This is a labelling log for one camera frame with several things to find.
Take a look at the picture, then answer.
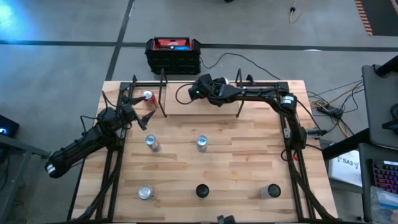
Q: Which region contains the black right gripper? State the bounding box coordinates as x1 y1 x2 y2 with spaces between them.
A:
201 73 239 108

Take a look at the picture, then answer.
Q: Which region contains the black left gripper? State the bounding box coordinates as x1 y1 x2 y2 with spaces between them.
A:
96 95 156 132

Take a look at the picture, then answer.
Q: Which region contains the orange Fanta can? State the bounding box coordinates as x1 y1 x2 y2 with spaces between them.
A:
141 89 159 110

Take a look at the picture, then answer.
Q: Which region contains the blue Red Bull can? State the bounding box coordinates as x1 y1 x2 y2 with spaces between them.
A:
195 134 208 153
144 134 162 153

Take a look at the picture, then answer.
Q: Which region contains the red and black power station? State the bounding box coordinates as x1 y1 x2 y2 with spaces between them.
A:
144 36 202 76

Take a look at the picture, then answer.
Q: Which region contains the black table clamp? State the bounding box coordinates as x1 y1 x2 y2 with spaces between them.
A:
306 127 328 138

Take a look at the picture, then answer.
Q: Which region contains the black power strip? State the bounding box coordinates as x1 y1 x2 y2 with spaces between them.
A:
317 105 345 118

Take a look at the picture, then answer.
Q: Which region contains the grey metal stand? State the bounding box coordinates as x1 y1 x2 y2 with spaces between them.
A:
0 134 51 224

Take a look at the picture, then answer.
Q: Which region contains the black device with blue light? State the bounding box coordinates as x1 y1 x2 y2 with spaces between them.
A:
0 114 20 138

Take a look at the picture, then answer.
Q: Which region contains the black diagonal beam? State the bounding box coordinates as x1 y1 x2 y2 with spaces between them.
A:
322 129 373 160

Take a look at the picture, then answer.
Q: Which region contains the white paper sign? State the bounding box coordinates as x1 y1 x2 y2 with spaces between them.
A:
328 149 363 187

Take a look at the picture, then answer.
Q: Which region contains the black pole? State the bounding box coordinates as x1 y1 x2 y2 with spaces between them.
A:
374 55 398 77

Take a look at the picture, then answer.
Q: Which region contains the dark grey desk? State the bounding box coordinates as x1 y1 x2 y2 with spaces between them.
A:
358 142 398 224

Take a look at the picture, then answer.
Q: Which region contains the black mat with orange stripes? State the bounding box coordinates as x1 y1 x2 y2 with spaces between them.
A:
354 0 398 37

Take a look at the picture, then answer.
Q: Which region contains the backlit keyboard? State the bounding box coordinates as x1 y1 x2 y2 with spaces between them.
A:
369 159 398 195

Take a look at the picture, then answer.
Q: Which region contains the clear plastic bag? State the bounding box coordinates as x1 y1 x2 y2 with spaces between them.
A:
369 185 398 223

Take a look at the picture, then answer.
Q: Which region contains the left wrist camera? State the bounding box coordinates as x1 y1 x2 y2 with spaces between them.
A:
121 103 135 118

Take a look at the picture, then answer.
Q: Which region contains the black aluminium table frame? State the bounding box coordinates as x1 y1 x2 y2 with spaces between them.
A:
67 74 336 223

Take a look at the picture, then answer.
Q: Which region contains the black metal shelf frame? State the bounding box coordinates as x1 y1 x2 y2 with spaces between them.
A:
157 67 245 118

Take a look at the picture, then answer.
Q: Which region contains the black power cable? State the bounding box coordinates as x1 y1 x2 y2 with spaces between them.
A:
198 52 282 81

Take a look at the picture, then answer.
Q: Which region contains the yellow cable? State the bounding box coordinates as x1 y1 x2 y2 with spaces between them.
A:
289 0 309 24

